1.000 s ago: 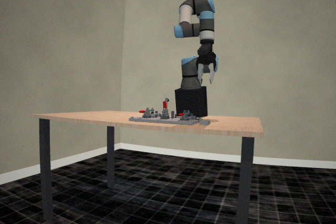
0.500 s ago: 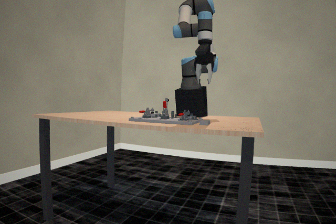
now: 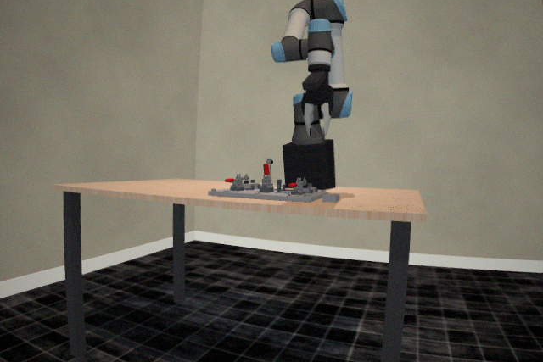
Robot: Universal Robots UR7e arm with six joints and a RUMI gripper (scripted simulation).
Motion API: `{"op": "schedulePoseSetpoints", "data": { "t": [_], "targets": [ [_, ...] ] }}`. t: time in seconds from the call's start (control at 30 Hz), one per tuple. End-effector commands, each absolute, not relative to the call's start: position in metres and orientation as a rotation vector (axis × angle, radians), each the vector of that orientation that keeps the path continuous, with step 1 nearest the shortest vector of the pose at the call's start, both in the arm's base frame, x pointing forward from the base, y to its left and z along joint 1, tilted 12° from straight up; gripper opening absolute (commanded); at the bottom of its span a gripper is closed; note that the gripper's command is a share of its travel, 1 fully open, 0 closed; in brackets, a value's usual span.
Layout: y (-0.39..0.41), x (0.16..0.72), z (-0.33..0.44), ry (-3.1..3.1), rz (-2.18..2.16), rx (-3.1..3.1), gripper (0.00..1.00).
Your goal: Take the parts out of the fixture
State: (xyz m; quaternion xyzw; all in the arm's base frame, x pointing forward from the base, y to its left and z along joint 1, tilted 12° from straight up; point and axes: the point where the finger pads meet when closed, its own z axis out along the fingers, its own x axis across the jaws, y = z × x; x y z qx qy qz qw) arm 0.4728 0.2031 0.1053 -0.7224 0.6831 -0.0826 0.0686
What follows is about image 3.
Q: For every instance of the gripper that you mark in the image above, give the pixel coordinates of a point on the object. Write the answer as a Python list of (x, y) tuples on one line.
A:
[(317, 97)]

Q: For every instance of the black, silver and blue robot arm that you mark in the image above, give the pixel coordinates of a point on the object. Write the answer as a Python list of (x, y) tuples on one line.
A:
[(321, 33)]

